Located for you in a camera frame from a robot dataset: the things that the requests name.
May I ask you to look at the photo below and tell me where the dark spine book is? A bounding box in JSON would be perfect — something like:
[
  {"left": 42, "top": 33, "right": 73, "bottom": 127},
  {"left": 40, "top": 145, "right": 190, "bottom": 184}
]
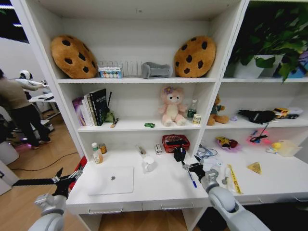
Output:
[{"left": 86, "top": 93, "right": 98, "bottom": 127}]

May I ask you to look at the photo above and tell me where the yellow triangular sign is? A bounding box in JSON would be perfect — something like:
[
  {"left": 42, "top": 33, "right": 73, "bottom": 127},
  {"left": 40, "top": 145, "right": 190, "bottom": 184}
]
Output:
[{"left": 246, "top": 161, "right": 263, "bottom": 175}]

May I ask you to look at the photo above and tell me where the blue purple pot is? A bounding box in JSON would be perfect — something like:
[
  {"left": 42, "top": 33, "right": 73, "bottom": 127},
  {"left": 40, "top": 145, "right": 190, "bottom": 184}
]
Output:
[{"left": 286, "top": 50, "right": 308, "bottom": 79}]

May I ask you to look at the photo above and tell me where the purple book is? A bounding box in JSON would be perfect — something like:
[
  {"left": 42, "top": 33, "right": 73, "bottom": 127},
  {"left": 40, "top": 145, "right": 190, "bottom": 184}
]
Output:
[{"left": 72, "top": 97, "right": 87, "bottom": 127}]

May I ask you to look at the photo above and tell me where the black cloth bag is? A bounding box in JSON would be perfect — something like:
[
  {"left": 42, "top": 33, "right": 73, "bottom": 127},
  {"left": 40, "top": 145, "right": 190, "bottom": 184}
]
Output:
[{"left": 237, "top": 109, "right": 278, "bottom": 125}]

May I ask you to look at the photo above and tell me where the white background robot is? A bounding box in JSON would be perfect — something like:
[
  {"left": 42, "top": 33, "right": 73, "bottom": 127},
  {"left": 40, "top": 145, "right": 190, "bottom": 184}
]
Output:
[{"left": 14, "top": 69, "right": 50, "bottom": 92}]

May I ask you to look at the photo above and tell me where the red plastic basket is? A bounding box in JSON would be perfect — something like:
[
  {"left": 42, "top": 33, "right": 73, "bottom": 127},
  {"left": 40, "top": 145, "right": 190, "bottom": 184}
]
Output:
[{"left": 161, "top": 134, "right": 191, "bottom": 154}]

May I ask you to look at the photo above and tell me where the white round bin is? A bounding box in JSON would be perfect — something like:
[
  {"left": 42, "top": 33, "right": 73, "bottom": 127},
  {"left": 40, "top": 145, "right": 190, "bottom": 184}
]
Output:
[{"left": 0, "top": 141, "right": 20, "bottom": 166}]

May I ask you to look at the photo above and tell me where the yellow toy truck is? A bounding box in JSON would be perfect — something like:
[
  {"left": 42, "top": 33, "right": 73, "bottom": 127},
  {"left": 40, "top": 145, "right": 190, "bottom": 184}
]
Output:
[{"left": 272, "top": 107, "right": 300, "bottom": 119}]

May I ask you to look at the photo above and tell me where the green pen holder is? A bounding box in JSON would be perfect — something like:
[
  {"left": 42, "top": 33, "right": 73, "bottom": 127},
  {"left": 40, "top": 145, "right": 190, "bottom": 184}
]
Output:
[{"left": 104, "top": 110, "right": 116, "bottom": 124}]

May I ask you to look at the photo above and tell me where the white bottle green cap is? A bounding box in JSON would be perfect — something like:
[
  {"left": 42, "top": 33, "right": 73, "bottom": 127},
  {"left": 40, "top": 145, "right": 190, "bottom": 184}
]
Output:
[{"left": 91, "top": 142, "right": 103, "bottom": 155}]

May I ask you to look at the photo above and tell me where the clear glass mug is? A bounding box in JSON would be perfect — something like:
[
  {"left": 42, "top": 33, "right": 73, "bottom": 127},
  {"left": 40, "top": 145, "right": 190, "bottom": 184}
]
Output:
[{"left": 142, "top": 155, "right": 157, "bottom": 174}]

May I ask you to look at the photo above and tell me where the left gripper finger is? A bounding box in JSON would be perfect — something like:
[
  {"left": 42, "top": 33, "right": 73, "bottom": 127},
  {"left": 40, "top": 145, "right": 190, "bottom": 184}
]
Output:
[
  {"left": 68, "top": 167, "right": 85, "bottom": 181},
  {"left": 12, "top": 177, "right": 60, "bottom": 188}
]

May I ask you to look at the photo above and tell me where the pink toy with black cord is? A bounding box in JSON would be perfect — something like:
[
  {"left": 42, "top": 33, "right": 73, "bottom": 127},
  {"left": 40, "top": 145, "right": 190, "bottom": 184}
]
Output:
[{"left": 247, "top": 122, "right": 273, "bottom": 145}]

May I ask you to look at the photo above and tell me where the box of coloured paints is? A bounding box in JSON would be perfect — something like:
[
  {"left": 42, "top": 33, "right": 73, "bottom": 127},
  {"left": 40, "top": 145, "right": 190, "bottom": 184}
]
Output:
[{"left": 98, "top": 66, "right": 124, "bottom": 79}]

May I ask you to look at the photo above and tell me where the blue pen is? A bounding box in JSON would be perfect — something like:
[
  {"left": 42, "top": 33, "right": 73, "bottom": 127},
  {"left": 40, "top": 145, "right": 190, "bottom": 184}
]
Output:
[{"left": 187, "top": 170, "right": 198, "bottom": 189}]

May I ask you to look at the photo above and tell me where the brown cookie plush pillow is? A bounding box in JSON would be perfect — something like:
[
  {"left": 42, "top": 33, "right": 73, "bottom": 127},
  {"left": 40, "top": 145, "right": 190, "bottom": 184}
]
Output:
[
  {"left": 50, "top": 35, "right": 99, "bottom": 80},
  {"left": 173, "top": 36, "right": 217, "bottom": 78}
]

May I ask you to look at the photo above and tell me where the white book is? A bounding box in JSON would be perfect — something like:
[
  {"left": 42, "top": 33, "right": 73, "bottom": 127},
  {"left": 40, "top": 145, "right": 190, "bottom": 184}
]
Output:
[{"left": 81, "top": 94, "right": 94, "bottom": 127}]

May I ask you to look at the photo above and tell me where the white laptop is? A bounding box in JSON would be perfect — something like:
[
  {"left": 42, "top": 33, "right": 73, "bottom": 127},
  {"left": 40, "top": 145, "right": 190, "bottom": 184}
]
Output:
[{"left": 87, "top": 166, "right": 135, "bottom": 196}]

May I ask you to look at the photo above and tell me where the white shelf desk unit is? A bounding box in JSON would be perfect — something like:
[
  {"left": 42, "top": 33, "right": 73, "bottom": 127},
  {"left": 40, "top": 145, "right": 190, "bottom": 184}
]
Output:
[
  {"left": 11, "top": 0, "right": 248, "bottom": 231},
  {"left": 204, "top": 0, "right": 308, "bottom": 205}
]

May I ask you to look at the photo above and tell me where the green drink bottle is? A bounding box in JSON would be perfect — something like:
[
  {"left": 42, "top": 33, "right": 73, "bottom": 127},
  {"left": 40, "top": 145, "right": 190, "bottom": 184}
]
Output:
[{"left": 187, "top": 99, "right": 198, "bottom": 121}]

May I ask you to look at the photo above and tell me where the black pen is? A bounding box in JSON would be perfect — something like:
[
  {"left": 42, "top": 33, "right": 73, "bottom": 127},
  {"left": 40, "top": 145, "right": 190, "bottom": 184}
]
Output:
[{"left": 106, "top": 91, "right": 113, "bottom": 113}]

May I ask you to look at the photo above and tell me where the person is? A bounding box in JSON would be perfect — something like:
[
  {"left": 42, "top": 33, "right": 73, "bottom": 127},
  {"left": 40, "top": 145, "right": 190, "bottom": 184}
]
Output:
[{"left": 0, "top": 68, "right": 52, "bottom": 150}]

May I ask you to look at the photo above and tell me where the small orange carton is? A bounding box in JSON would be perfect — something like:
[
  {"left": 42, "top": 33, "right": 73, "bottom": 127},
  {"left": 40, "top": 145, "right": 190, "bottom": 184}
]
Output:
[{"left": 92, "top": 153, "right": 104, "bottom": 165}]

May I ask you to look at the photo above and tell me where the red box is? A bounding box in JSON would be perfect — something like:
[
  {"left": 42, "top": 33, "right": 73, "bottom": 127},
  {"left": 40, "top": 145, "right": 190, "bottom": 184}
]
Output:
[{"left": 73, "top": 155, "right": 88, "bottom": 179}]

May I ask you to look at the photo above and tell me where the black floor cable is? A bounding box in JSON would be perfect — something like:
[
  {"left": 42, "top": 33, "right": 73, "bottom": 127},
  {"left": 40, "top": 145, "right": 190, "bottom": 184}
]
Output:
[{"left": 11, "top": 152, "right": 80, "bottom": 171}]

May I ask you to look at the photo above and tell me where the brown teddy bear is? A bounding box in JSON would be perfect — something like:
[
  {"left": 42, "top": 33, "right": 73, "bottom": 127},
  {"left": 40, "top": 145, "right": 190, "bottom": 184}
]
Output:
[{"left": 206, "top": 94, "right": 230, "bottom": 127}]

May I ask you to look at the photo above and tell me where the yellow ruler strip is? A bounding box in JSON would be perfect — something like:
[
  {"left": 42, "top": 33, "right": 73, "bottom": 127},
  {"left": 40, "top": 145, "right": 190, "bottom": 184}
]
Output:
[{"left": 227, "top": 164, "right": 244, "bottom": 194}]

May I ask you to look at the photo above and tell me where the green leafy plant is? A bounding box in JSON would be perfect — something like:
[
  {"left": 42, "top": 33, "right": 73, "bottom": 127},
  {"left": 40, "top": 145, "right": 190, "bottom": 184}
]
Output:
[{"left": 230, "top": 6, "right": 308, "bottom": 84}]

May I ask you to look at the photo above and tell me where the large black book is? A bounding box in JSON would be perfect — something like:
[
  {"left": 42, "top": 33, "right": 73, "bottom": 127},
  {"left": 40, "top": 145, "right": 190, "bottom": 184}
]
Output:
[{"left": 89, "top": 88, "right": 108, "bottom": 127}]

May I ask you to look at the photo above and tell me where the pink plush bear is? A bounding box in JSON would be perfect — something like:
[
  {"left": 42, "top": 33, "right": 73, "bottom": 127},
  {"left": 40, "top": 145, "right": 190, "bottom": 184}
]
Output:
[{"left": 157, "top": 86, "right": 189, "bottom": 127}]

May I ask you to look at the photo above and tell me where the translucent plastic box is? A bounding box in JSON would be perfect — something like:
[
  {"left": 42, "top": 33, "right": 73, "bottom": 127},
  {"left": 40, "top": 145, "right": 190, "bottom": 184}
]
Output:
[{"left": 278, "top": 139, "right": 303, "bottom": 158}]

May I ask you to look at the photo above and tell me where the blue white cable bundle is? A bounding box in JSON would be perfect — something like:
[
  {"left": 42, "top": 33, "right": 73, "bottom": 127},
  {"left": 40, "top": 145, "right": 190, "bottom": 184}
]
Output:
[{"left": 194, "top": 143, "right": 218, "bottom": 165}]

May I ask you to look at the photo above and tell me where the white cabinet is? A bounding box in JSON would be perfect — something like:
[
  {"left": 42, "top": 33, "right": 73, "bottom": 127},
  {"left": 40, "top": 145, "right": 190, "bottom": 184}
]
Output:
[{"left": 0, "top": 160, "right": 20, "bottom": 196}]

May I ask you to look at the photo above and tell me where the clear plastic bag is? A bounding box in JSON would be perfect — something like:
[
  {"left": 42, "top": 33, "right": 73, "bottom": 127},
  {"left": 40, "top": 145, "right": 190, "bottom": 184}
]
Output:
[{"left": 208, "top": 157, "right": 225, "bottom": 174}]

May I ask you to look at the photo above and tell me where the white background table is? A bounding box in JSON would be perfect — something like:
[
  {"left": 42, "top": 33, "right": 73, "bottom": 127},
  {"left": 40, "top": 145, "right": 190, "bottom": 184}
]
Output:
[{"left": 28, "top": 94, "right": 61, "bottom": 121}]

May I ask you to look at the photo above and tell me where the white plant pot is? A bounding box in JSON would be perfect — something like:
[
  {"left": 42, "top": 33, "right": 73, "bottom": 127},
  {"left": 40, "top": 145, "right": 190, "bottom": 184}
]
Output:
[{"left": 233, "top": 54, "right": 282, "bottom": 79}]

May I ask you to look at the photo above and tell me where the white wire file rack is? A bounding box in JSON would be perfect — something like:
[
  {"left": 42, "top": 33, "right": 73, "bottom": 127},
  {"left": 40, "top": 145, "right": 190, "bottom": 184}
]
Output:
[{"left": 97, "top": 60, "right": 145, "bottom": 78}]

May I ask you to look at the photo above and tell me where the clear plastic tube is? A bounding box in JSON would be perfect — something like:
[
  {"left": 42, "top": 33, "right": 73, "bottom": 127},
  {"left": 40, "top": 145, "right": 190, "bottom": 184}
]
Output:
[{"left": 135, "top": 144, "right": 148, "bottom": 156}]

